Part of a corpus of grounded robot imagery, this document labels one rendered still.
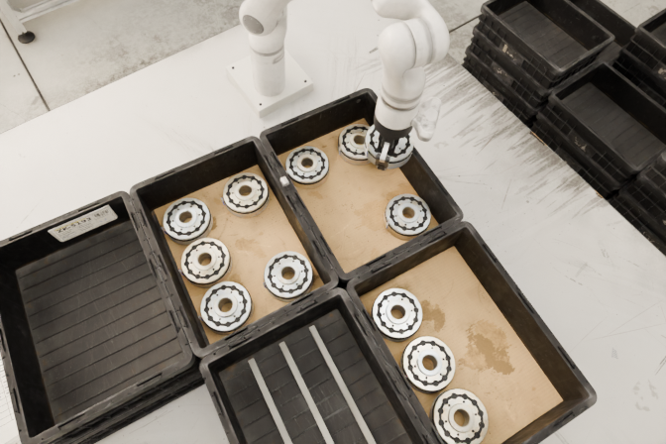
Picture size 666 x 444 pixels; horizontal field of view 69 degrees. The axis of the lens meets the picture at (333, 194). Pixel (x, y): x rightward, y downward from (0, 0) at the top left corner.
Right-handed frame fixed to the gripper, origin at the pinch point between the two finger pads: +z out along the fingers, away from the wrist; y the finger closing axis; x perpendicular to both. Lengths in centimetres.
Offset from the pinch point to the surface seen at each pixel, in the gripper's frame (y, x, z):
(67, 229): 33, -59, 11
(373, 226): 9.0, 1.8, 16.5
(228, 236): 21.5, -28.5, 16.8
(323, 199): 6.0, -11.1, 16.7
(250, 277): 29.0, -20.2, 16.7
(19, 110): -34, -171, 102
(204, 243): 25.5, -31.8, 14.1
